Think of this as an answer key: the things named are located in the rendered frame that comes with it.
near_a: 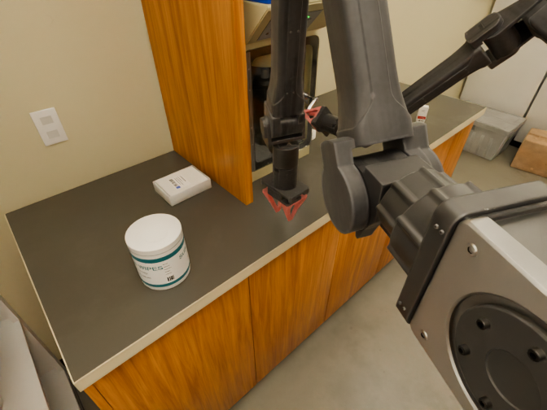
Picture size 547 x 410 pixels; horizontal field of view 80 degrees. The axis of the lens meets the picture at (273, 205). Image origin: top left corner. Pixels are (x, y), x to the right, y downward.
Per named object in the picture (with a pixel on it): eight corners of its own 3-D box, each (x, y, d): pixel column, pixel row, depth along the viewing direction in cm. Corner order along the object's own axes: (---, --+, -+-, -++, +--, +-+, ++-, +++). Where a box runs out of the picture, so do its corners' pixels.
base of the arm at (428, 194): (404, 326, 27) (456, 215, 19) (357, 254, 33) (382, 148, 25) (490, 301, 29) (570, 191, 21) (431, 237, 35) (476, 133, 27)
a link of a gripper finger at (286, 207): (286, 205, 86) (287, 175, 80) (306, 218, 82) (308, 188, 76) (266, 216, 82) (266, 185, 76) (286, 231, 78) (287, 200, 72)
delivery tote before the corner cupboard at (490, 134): (432, 140, 338) (442, 109, 317) (452, 128, 358) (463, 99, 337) (493, 164, 303) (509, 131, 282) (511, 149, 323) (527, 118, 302)
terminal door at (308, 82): (249, 172, 116) (242, 50, 90) (309, 144, 131) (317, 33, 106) (251, 172, 115) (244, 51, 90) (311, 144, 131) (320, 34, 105)
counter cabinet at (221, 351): (101, 354, 166) (10, 223, 108) (352, 190, 271) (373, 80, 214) (164, 480, 127) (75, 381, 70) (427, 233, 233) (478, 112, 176)
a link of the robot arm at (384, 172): (392, 196, 27) (449, 181, 27) (339, 137, 34) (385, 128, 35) (376, 268, 33) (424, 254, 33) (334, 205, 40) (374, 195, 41)
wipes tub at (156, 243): (132, 269, 88) (115, 228, 79) (176, 245, 95) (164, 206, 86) (155, 300, 81) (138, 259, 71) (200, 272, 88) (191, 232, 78)
